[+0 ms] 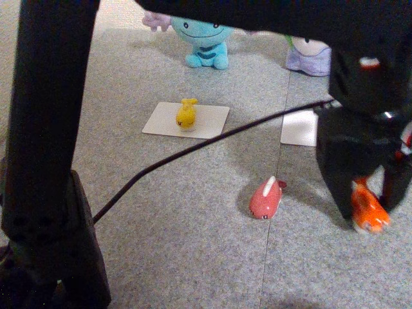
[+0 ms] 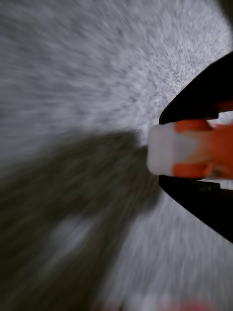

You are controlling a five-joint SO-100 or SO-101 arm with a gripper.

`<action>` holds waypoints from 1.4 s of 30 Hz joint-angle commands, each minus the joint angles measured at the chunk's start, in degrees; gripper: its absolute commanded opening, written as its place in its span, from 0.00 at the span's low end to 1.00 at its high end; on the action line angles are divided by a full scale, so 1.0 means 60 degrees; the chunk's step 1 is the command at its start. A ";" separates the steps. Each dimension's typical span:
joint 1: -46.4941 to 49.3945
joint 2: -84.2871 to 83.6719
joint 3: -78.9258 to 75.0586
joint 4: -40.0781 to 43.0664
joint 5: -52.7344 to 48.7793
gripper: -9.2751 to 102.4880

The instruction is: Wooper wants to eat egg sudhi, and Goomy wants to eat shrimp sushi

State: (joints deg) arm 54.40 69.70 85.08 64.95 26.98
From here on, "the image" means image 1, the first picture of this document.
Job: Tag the yellow egg sushi toy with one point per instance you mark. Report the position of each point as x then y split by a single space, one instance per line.
186 116

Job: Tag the blue Wooper plush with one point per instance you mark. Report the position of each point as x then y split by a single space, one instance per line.
206 45

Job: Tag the pink sushi toy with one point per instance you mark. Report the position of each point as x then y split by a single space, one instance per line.
267 201

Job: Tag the purple Goomy plush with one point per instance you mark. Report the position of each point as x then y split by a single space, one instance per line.
309 59

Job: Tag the white rectangular card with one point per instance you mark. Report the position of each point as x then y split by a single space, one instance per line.
297 130
161 122

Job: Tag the orange shrimp sushi toy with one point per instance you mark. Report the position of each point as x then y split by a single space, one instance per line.
370 209

